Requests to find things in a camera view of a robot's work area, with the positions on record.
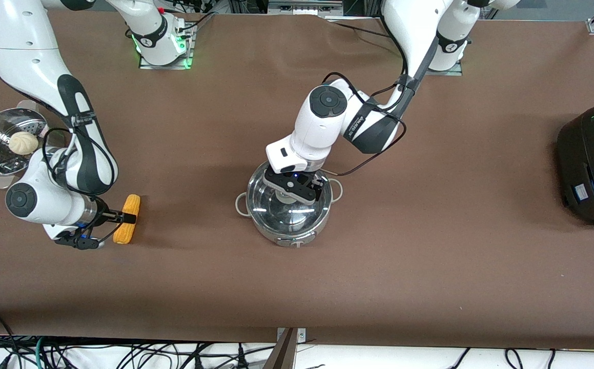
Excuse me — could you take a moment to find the long black table cable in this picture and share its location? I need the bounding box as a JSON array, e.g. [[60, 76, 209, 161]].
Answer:
[[326, 20, 405, 40]]

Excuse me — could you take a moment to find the grey equipment box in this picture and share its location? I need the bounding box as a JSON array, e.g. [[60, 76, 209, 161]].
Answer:
[[268, 0, 345, 16]]

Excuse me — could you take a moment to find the brown table cover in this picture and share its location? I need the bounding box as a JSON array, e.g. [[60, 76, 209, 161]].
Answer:
[[0, 7, 594, 350]]

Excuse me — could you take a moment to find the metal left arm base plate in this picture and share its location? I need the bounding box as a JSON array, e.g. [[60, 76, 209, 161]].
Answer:
[[426, 60, 464, 77]]

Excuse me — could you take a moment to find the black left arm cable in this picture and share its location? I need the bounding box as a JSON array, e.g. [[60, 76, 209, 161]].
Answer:
[[321, 33, 439, 178]]

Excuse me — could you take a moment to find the black floor cable bundle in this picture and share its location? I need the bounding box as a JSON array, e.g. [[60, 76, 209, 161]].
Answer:
[[46, 340, 277, 369]]

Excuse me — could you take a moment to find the glass pot lid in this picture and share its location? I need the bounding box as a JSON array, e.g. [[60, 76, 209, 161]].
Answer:
[[248, 162, 333, 230]]

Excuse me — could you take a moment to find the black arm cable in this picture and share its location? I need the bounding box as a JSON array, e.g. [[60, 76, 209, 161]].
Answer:
[[0, 31, 123, 244], [321, 33, 439, 178]]

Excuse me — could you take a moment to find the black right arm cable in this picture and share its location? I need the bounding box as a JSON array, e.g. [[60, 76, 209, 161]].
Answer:
[[0, 31, 123, 244]]

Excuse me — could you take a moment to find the brown angled bar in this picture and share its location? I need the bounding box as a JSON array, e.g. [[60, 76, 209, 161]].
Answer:
[[262, 328, 298, 369]]

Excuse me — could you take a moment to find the white steamed bun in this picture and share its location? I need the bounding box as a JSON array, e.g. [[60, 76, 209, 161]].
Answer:
[[9, 131, 39, 156]]

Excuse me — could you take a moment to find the green floor cable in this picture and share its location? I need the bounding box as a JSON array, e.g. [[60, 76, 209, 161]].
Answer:
[[33, 337, 47, 369]]

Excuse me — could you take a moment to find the yellow corn cob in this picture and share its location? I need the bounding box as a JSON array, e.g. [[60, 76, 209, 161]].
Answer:
[[113, 194, 141, 245]]

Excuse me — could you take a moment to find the stainless steel pot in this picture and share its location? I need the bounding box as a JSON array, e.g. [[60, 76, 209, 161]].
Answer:
[[235, 161, 344, 249]]

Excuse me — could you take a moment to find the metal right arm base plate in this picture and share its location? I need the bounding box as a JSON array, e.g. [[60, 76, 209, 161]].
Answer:
[[138, 23, 195, 70]]

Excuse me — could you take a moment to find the metal edge bracket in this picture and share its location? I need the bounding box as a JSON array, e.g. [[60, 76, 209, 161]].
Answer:
[[276, 327, 307, 343]]

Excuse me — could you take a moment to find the black right base cable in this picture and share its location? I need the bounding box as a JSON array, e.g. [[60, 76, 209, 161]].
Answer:
[[176, 9, 216, 37]]

